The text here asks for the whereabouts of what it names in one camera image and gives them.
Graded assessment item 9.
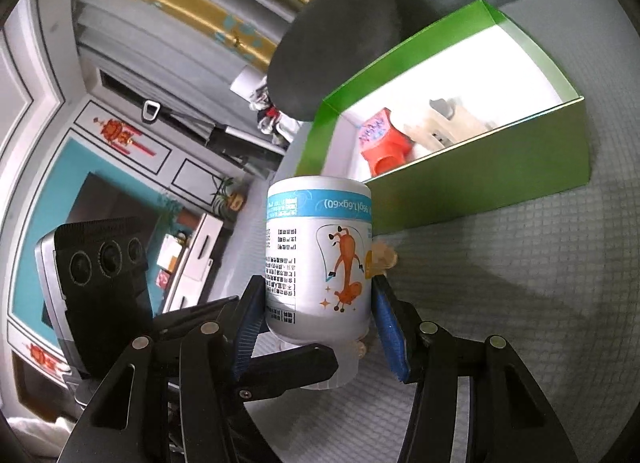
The white bottle blue label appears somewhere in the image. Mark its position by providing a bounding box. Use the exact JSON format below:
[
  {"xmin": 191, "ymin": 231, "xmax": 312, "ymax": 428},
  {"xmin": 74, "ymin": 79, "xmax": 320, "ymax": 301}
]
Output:
[{"xmin": 265, "ymin": 176, "xmax": 373, "ymax": 389}]

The red knot wall ornament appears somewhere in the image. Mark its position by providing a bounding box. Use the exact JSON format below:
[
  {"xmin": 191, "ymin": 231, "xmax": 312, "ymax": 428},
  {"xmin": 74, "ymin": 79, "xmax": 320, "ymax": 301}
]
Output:
[
  {"xmin": 92, "ymin": 116, "xmax": 157, "ymax": 158},
  {"xmin": 24, "ymin": 342, "xmax": 72, "ymax": 380}
]

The green cardboard box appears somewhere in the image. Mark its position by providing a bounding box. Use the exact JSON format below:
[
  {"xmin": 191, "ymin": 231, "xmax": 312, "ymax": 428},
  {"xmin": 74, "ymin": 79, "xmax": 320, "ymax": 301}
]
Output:
[{"xmin": 299, "ymin": 0, "xmax": 592, "ymax": 235}]

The white board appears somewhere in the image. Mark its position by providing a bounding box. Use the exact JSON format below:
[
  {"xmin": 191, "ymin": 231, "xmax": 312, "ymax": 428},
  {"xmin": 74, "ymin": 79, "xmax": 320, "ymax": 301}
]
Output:
[{"xmin": 231, "ymin": 66, "xmax": 266, "ymax": 104}]

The pile of clothes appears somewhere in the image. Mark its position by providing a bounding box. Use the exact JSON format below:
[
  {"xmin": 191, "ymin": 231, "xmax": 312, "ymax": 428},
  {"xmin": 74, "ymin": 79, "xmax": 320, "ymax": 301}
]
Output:
[{"xmin": 250, "ymin": 88, "xmax": 301, "ymax": 145}]

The red cotton swab box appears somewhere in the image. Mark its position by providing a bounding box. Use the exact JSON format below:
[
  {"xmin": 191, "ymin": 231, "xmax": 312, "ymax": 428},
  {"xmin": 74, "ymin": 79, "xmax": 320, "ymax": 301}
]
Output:
[{"xmin": 359, "ymin": 108, "xmax": 413, "ymax": 178}]

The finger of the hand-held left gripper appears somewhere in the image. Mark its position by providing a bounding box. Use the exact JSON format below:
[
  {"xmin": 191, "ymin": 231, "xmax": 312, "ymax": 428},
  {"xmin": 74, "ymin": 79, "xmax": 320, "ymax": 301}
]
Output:
[
  {"xmin": 238, "ymin": 342, "xmax": 341, "ymax": 402},
  {"xmin": 150, "ymin": 294, "xmax": 242, "ymax": 342}
]

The black television screen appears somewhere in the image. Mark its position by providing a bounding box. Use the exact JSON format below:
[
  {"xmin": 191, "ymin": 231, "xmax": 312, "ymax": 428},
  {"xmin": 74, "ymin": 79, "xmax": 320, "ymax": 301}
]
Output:
[{"xmin": 67, "ymin": 172, "xmax": 167, "ymax": 250}]

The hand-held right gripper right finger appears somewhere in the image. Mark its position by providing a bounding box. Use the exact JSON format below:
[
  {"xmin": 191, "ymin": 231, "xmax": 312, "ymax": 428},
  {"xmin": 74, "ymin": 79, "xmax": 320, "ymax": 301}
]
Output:
[{"xmin": 372, "ymin": 274, "xmax": 581, "ymax": 463}]

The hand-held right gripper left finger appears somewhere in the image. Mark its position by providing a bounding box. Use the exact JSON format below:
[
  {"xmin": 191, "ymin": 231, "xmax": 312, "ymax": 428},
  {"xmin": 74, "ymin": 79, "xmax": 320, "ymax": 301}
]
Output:
[{"xmin": 57, "ymin": 275, "xmax": 281, "ymax": 463}]

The white television cabinet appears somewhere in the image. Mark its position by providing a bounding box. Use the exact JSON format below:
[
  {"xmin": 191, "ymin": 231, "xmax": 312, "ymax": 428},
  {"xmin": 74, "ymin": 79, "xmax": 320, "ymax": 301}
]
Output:
[{"xmin": 159, "ymin": 213, "xmax": 232, "ymax": 314}]

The dark grey round cushion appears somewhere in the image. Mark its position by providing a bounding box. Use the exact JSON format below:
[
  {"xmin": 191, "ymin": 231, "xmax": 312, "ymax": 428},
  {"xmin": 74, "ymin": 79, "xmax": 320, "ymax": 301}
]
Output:
[{"xmin": 266, "ymin": 0, "xmax": 403, "ymax": 123}]

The potted green plant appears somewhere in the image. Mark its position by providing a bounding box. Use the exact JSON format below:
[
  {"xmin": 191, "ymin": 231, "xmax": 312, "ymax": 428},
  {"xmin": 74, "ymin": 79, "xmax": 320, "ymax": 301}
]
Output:
[{"xmin": 210, "ymin": 177, "xmax": 247, "ymax": 215}]

